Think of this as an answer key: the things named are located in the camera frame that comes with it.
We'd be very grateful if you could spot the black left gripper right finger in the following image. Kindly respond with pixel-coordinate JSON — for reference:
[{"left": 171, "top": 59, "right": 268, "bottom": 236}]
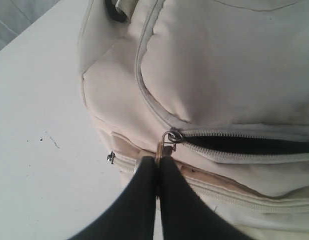
[{"left": 158, "top": 156, "right": 251, "bottom": 240}]

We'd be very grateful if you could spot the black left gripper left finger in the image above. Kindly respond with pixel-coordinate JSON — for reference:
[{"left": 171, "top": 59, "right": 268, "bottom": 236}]
[{"left": 71, "top": 156, "right": 158, "bottom": 240}]

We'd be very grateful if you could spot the cream fabric duffel bag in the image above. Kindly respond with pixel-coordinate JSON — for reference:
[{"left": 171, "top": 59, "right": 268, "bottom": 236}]
[{"left": 79, "top": 0, "right": 309, "bottom": 240}]

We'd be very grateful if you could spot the white background curtain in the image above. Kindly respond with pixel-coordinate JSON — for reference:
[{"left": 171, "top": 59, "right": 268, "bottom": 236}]
[{"left": 0, "top": 0, "right": 57, "bottom": 51}]

